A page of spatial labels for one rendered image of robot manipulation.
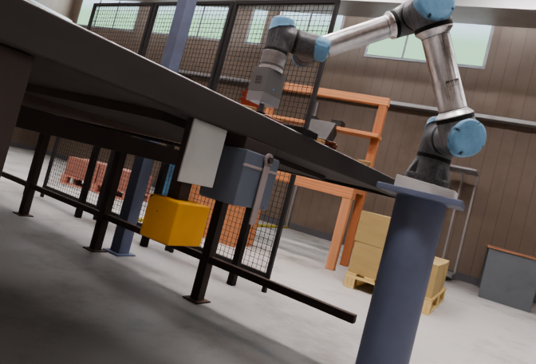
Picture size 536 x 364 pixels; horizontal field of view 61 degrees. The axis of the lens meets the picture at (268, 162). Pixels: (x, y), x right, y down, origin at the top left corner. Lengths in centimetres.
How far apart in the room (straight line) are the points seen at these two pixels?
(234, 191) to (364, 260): 359
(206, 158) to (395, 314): 94
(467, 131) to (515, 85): 726
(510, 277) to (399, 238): 534
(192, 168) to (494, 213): 767
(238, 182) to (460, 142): 78
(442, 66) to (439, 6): 18
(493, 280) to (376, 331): 531
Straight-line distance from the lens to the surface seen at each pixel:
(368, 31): 159
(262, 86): 135
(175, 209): 82
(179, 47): 350
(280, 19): 141
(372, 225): 444
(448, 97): 151
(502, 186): 839
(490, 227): 834
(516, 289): 690
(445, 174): 163
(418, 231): 158
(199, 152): 87
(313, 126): 580
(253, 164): 96
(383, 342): 163
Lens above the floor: 77
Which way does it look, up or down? 2 degrees up
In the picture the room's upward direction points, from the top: 15 degrees clockwise
